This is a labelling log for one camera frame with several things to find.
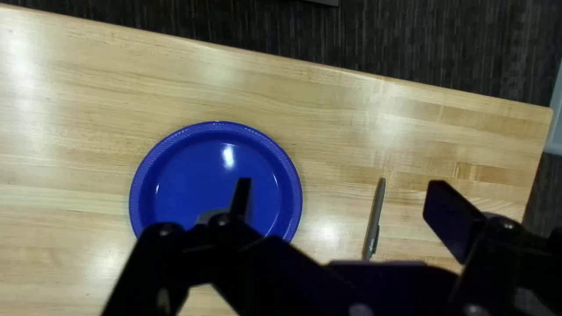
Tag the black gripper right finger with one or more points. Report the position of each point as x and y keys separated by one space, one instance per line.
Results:
x=498 y=264

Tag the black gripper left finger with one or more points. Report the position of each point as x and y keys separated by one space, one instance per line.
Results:
x=159 y=264

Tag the blue plastic plate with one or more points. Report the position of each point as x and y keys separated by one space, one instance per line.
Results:
x=194 y=169

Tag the light gray panel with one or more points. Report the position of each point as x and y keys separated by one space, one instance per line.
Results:
x=557 y=124

